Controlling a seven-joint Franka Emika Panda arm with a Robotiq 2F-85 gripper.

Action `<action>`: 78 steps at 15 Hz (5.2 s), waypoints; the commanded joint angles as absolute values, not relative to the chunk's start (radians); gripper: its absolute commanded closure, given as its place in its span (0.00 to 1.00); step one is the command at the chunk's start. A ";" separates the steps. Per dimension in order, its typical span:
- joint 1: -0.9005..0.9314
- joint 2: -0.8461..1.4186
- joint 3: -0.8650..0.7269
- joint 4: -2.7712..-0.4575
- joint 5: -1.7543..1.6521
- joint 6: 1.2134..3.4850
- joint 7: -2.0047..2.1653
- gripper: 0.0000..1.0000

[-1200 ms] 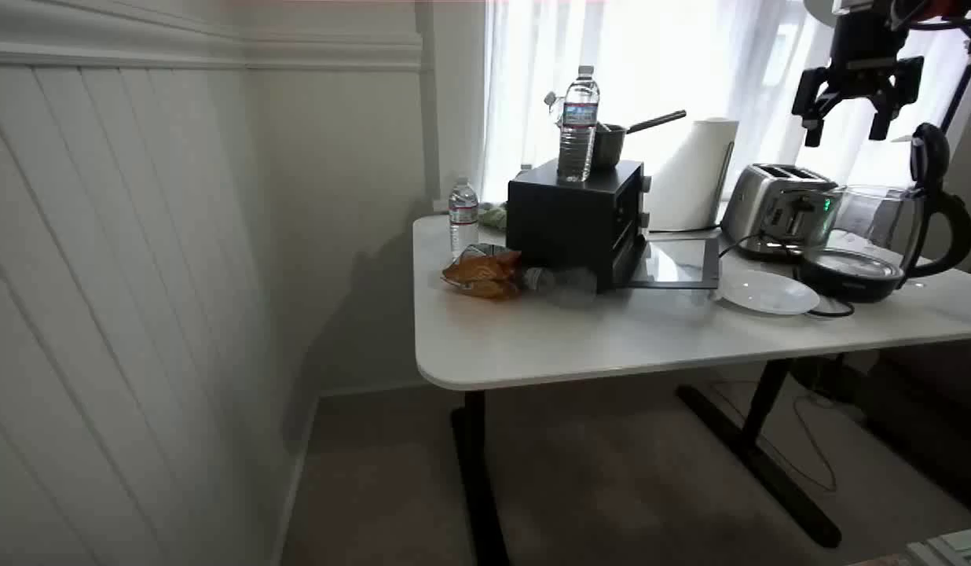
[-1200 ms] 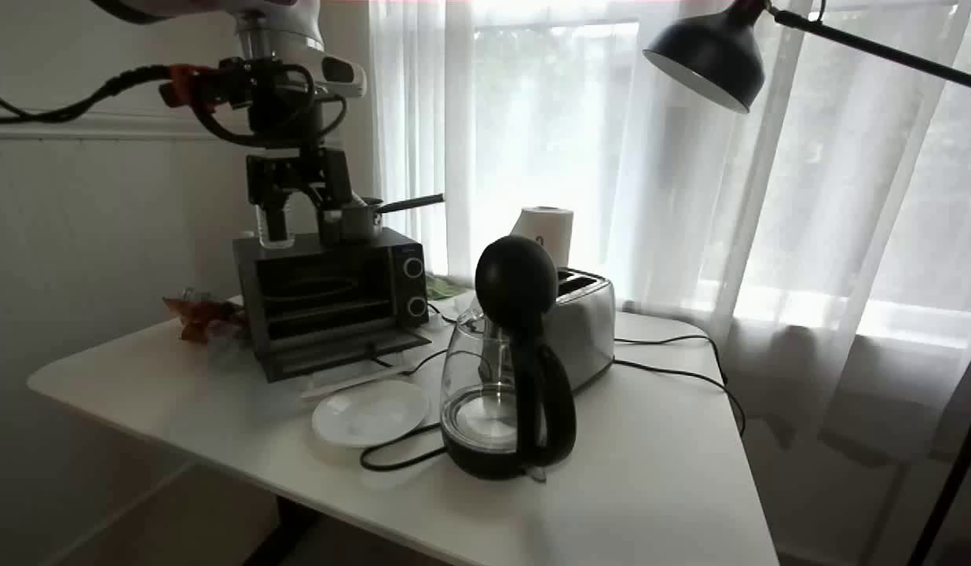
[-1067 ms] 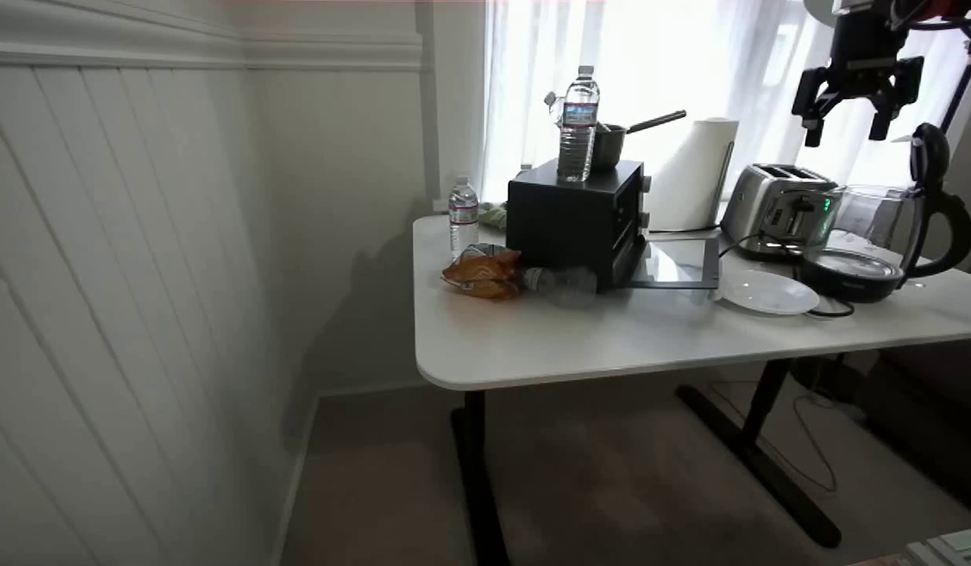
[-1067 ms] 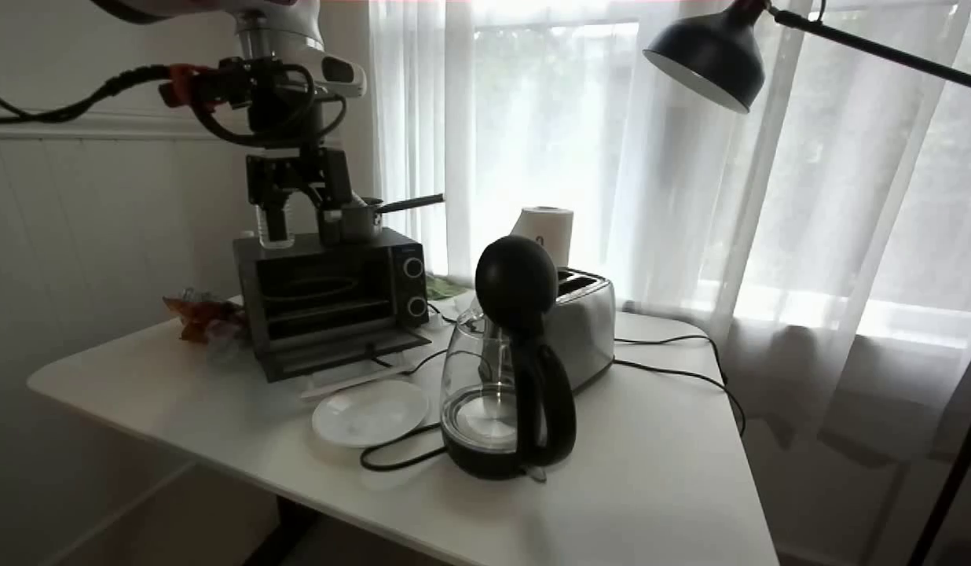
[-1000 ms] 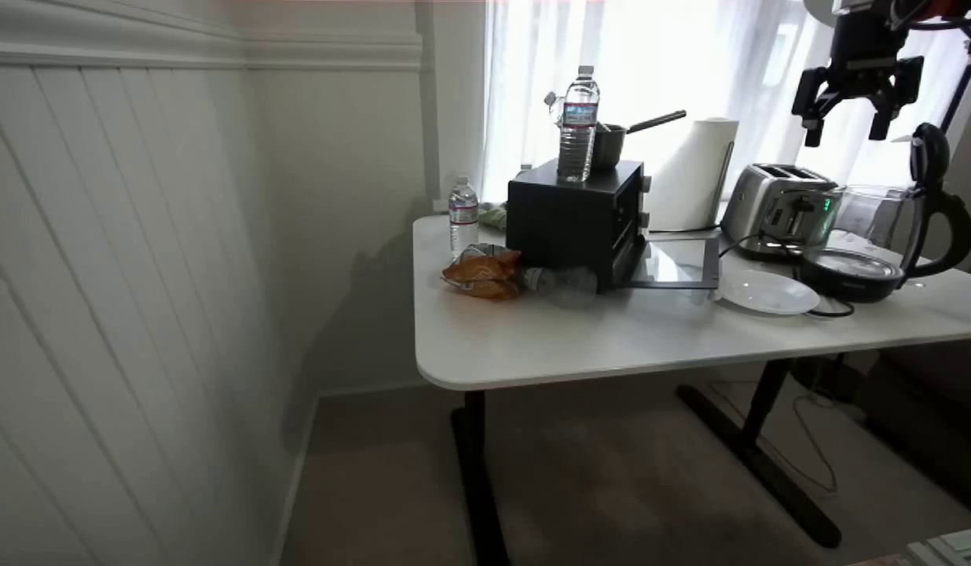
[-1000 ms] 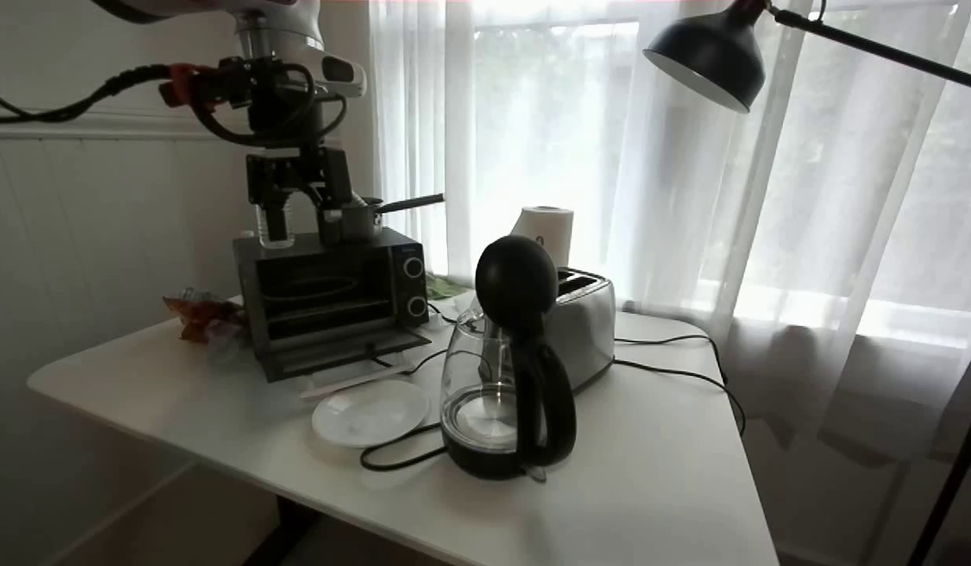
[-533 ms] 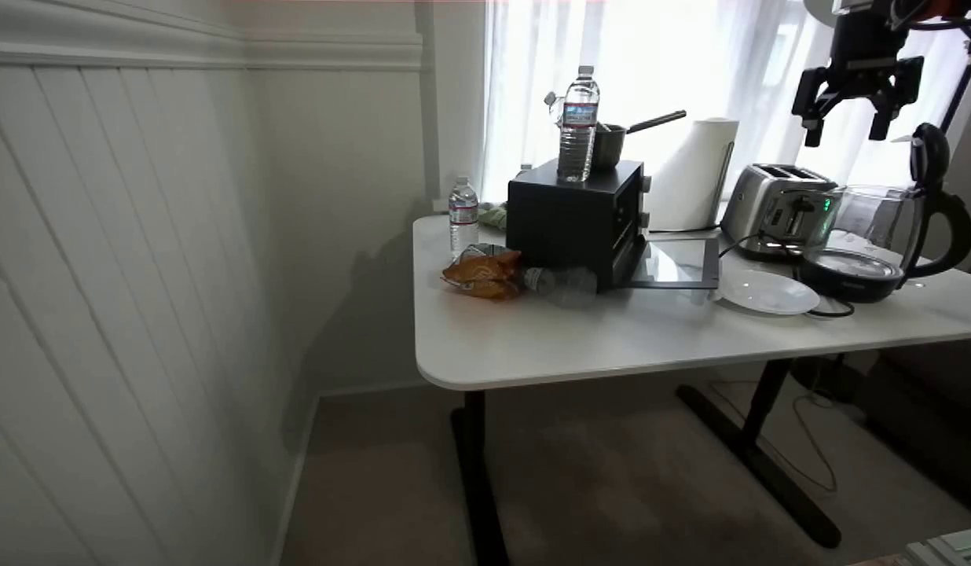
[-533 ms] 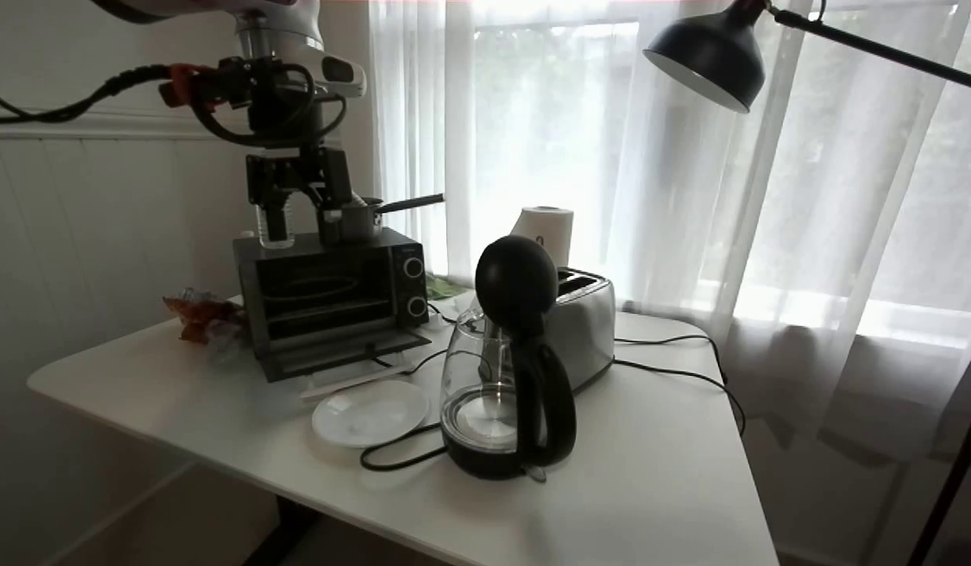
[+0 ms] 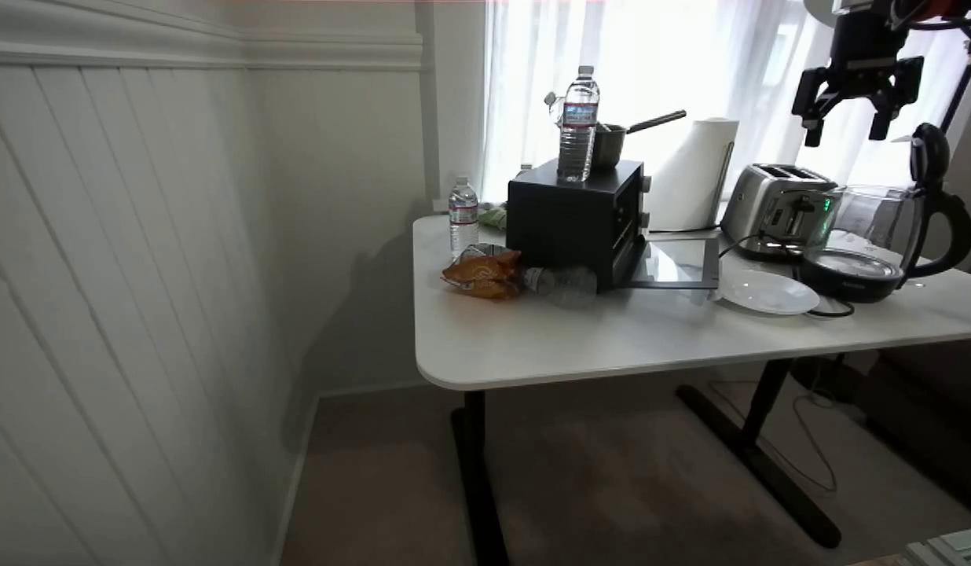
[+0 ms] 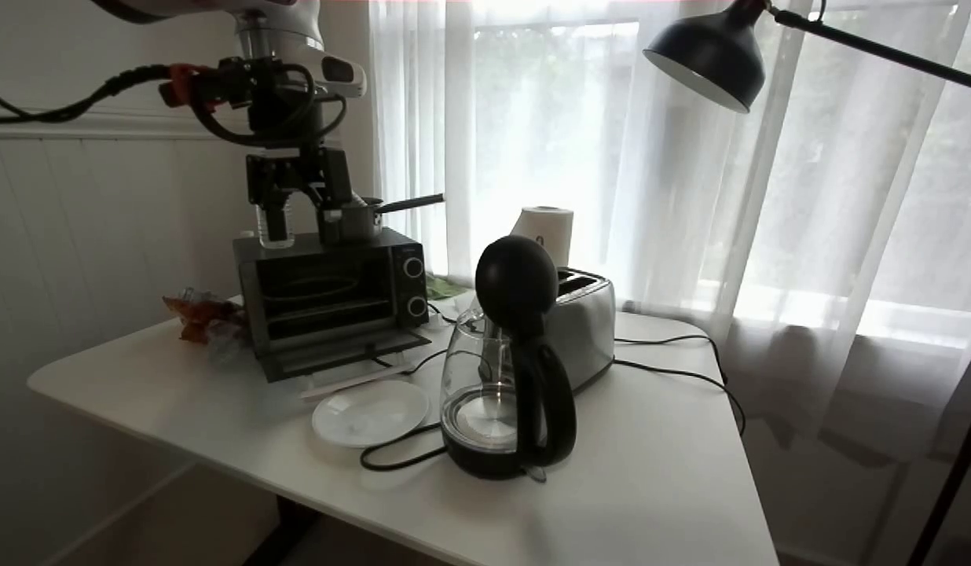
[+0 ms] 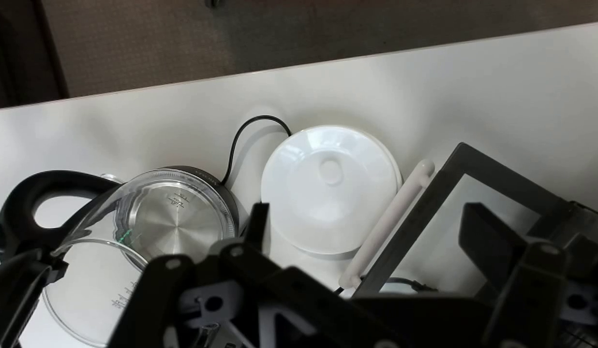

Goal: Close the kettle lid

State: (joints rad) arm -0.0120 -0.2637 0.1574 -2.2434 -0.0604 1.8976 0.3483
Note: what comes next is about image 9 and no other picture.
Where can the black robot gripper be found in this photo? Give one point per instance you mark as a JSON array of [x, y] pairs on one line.
[[861, 65]]

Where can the silver two-slot toaster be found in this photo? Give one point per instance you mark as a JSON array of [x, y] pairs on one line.
[[779, 213]]

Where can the white sheer curtain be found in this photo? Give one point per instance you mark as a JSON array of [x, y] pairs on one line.
[[689, 59]]

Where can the white paper towel roll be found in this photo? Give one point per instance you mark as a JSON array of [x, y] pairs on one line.
[[687, 190]]

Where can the small black saucepan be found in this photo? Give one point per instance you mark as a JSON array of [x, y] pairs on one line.
[[611, 140]]

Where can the clear water bottle on oven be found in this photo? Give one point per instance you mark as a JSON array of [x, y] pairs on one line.
[[576, 126]]

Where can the black toaster oven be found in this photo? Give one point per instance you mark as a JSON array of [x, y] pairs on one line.
[[597, 228]]

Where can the clear plastic bag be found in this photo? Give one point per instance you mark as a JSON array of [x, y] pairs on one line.
[[560, 285]]

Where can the orange snack bag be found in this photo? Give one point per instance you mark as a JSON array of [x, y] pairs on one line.
[[485, 274]]

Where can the small water bottle on table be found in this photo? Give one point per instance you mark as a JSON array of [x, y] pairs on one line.
[[461, 217]]

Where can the white table with black legs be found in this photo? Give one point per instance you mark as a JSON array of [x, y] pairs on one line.
[[472, 347]]

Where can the glass electric kettle black handle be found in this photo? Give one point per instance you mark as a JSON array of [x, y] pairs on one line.
[[886, 236]]

